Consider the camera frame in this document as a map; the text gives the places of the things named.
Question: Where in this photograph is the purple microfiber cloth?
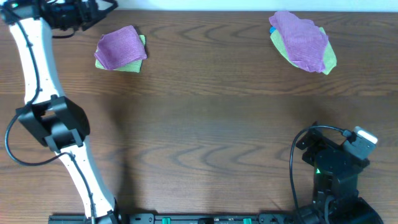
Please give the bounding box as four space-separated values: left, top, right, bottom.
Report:
94 25 148 71

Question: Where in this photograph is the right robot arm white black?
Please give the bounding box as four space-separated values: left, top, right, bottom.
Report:
291 123 382 224

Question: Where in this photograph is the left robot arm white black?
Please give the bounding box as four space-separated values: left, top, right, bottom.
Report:
1 0 124 223

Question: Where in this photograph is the folded green cloth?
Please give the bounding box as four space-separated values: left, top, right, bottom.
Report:
95 34 146 73

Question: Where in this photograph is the crumpled purple cloth on pile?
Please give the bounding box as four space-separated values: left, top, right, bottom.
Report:
269 11 328 73

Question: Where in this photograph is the right black camera cable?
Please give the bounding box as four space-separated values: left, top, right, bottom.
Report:
289 124 352 224

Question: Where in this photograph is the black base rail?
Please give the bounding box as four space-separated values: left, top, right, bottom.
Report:
48 212 299 224

